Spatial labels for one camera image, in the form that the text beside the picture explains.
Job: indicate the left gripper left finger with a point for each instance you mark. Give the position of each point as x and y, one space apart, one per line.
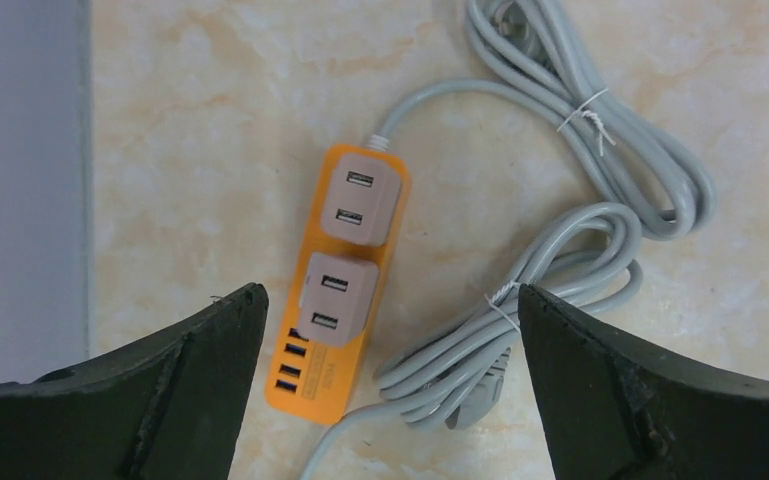
167 406

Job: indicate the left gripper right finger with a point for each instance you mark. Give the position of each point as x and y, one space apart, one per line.
615 406

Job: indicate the pink plug orange strip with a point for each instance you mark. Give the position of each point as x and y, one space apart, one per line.
361 200
336 298

